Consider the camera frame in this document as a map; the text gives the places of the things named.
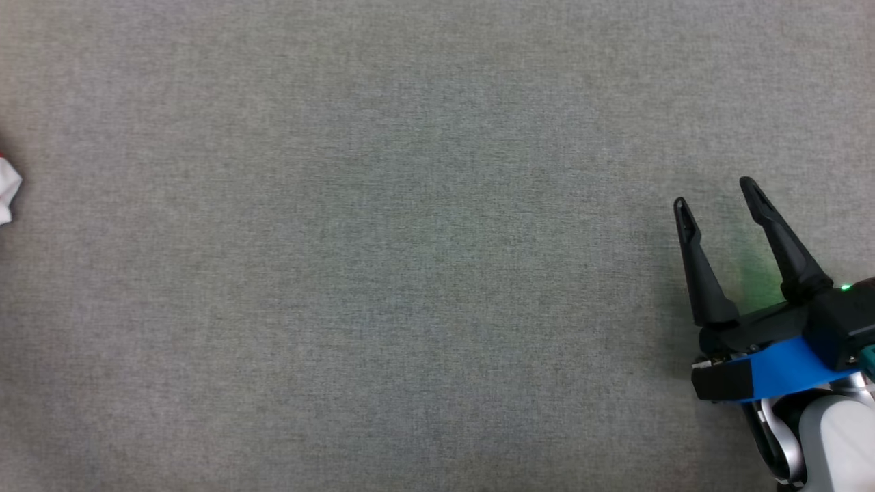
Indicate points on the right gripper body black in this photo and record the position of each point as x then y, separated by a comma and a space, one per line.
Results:
724, 376

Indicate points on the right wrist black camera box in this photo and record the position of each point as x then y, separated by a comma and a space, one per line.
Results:
844, 324

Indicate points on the red Bulls 23 shorts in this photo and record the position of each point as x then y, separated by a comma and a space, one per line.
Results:
8, 188

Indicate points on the grey fabric cushion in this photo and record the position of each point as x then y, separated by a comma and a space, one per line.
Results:
383, 273

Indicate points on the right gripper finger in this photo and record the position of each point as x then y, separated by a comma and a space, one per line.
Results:
793, 266
704, 280

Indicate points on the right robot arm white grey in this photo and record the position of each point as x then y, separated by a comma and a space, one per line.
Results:
841, 437

